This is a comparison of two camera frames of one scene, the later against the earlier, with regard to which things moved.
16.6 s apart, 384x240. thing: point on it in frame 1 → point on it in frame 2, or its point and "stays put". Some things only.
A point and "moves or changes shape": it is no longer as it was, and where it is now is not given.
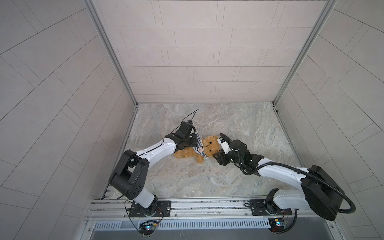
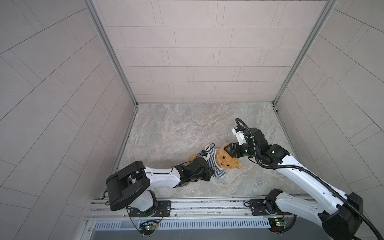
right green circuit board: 277,224 stays put
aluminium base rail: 195,214 stays put
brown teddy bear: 211,146 moves or changes shape
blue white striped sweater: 199,148 → 212,161
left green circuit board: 147,228 stays put
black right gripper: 221,157 → 233,147
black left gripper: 193,142 → 207,177
